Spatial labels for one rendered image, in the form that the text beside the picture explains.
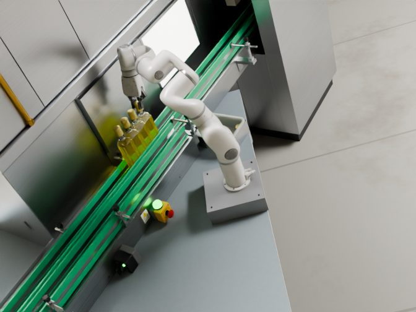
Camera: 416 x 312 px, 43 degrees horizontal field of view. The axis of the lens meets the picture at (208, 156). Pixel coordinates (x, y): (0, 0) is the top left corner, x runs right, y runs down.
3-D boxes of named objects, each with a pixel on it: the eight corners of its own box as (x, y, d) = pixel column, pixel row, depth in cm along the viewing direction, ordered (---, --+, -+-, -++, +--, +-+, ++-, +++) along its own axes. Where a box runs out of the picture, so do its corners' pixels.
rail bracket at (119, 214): (127, 221, 237) (115, 202, 228) (139, 225, 233) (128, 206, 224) (122, 228, 235) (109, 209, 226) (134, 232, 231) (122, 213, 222)
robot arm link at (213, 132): (202, 98, 214) (215, 119, 202) (233, 132, 229) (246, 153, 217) (184, 112, 215) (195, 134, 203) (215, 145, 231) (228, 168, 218)
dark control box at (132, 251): (129, 254, 239) (122, 244, 234) (143, 259, 235) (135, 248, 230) (119, 269, 235) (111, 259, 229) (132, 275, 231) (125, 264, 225)
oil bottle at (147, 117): (155, 140, 271) (140, 109, 257) (164, 142, 268) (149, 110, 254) (150, 148, 268) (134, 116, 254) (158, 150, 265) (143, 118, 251)
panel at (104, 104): (197, 44, 307) (179, -9, 284) (202, 44, 305) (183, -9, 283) (106, 152, 259) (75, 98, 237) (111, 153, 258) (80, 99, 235)
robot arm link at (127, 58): (141, 48, 228) (120, 54, 225) (146, 72, 233) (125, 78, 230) (129, 41, 240) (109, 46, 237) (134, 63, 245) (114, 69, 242)
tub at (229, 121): (213, 124, 287) (209, 111, 282) (250, 130, 276) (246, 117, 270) (198, 146, 278) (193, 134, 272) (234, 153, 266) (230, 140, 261)
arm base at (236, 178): (251, 164, 246) (243, 140, 236) (260, 182, 236) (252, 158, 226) (220, 177, 246) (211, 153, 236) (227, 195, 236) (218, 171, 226)
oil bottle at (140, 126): (150, 148, 268) (134, 116, 254) (159, 150, 265) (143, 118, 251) (144, 156, 265) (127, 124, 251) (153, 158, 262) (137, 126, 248)
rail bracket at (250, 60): (239, 66, 314) (230, 34, 299) (265, 69, 305) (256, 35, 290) (236, 71, 311) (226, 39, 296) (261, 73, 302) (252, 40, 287)
